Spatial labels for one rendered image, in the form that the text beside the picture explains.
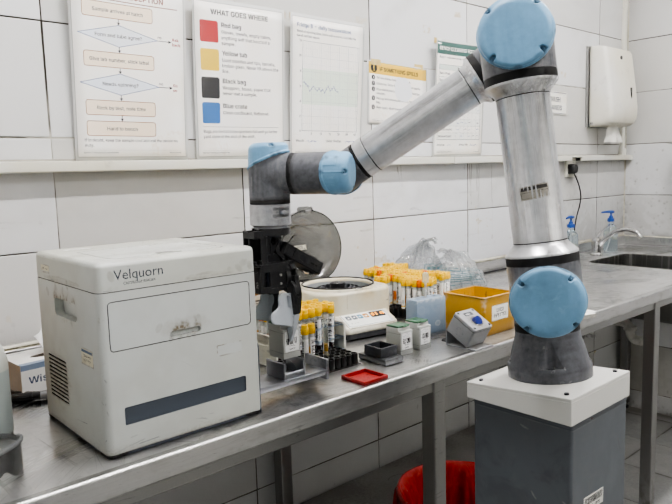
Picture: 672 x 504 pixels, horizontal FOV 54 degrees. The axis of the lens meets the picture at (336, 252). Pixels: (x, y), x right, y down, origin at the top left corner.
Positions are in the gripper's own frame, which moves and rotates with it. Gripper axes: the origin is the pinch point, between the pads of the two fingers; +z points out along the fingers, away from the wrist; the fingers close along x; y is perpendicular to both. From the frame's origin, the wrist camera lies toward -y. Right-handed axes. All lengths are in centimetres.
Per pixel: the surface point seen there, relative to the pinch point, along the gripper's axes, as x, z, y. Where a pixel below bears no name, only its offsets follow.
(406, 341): -1.5, 9.3, -35.9
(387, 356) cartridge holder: 0.0, 10.9, -28.0
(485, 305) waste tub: 2, 4, -61
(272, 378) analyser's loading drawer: 0.2, 8.4, 3.3
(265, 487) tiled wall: -59, 65, -35
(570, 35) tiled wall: -59, -88, -212
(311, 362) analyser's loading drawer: -1.2, 7.9, -7.3
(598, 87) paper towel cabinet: -53, -65, -227
